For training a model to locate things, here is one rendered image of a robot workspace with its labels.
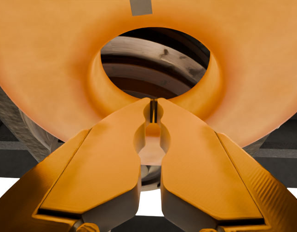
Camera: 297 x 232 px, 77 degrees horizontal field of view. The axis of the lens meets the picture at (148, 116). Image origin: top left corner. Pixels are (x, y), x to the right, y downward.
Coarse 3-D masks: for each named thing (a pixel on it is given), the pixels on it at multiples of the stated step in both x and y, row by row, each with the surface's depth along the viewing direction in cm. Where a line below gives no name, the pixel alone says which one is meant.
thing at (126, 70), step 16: (112, 64) 29; (128, 64) 29; (144, 64) 29; (112, 80) 30; (128, 80) 30; (144, 80) 31; (160, 80) 30; (176, 80) 30; (144, 96) 30; (160, 96) 31; (176, 96) 32; (48, 144) 46
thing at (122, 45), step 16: (128, 32) 30; (144, 32) 31; (112, 48) 29; (128, 48) 28; (144, 48) 28; (160, 48) 28; (176, 48) 29; (160, 64) 30; (176, 64) 30; (192, 64) 30; (192, 80) 32; (32, 128) 44
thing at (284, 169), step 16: (0, 128) 892; (288, 128) 869; (0, 160) 774; (16, 160) 773; (32, 160) 772; (256, 160) 759; (272, 160) 758; (288, 160) 757; (0, 176) 726; (16, 176) 725; (288, 176) 710; (128, 224) 607; (144, 224) 606; (160, 224) 605
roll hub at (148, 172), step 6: (54, 138) 32; (54, 144) 33; (54, 150) 35; (144, 168) 37; (150, 168) 41; (156, 168) 41; (144, 174) 39; (150, 174) 43; (156, 174) 43; (144, 180) 45; (150, 180) 45; (156, 180) 44; (144, 186) 46; (150, 186) 45; (156, 186) 45
